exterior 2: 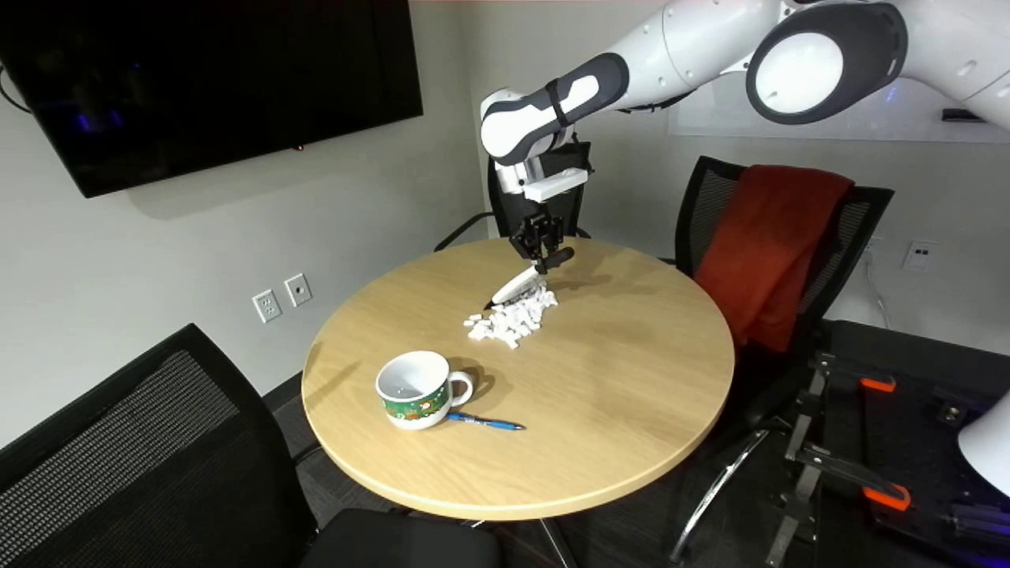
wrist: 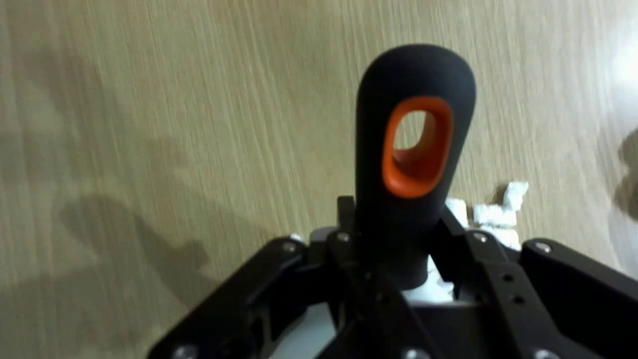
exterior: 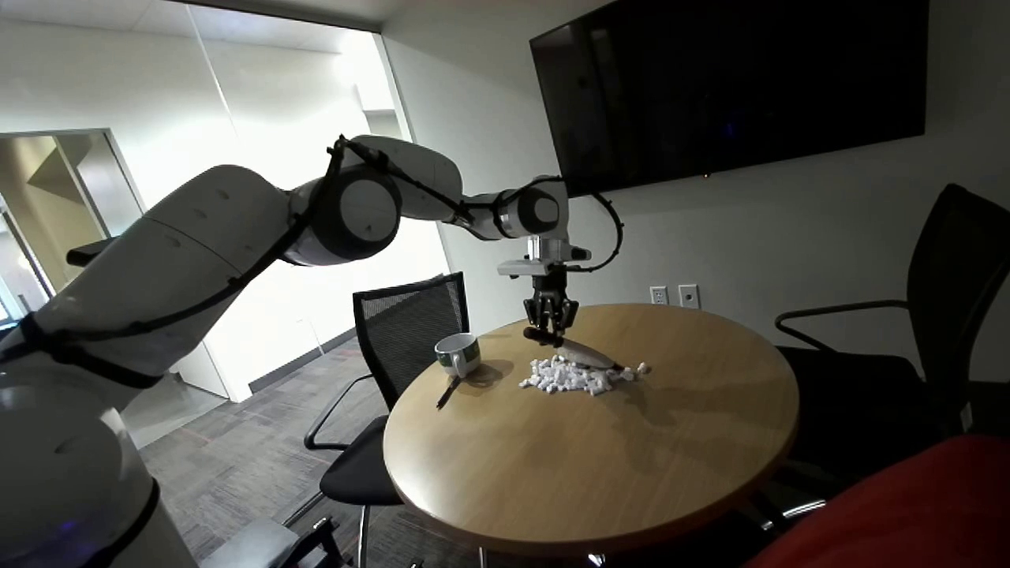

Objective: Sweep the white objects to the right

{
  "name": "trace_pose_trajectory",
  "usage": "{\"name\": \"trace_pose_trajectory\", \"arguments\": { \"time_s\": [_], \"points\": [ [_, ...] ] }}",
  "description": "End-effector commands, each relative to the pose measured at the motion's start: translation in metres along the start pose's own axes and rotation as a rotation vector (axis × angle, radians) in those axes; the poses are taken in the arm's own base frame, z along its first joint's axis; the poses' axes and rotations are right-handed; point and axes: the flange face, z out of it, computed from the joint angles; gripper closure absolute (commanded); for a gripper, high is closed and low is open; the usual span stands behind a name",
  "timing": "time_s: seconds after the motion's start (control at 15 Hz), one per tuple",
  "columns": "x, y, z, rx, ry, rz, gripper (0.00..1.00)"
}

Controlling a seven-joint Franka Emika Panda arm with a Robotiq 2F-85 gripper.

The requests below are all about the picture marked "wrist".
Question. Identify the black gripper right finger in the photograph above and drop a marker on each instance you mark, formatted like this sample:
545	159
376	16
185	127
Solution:
559	299

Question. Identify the pile of white foam pieces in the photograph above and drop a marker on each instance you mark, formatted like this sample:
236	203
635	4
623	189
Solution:
496	215

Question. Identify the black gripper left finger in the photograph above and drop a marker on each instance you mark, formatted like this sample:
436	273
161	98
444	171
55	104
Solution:
266	285

